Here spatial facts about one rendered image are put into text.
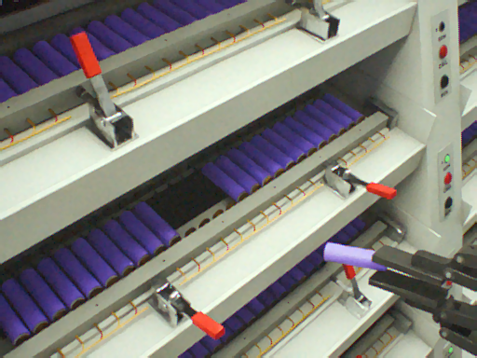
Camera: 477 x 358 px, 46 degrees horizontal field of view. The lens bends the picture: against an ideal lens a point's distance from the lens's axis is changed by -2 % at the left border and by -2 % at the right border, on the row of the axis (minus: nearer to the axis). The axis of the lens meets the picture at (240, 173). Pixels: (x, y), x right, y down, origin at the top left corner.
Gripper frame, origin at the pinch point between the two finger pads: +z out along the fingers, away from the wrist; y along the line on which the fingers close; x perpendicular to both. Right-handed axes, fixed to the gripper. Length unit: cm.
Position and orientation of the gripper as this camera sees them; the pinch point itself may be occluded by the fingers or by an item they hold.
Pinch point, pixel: (409, 275)
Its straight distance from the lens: 57.1
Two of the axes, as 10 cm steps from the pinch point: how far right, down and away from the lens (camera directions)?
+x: 6.2, -2.4, 7.5
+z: -7.9, -2.4, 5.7
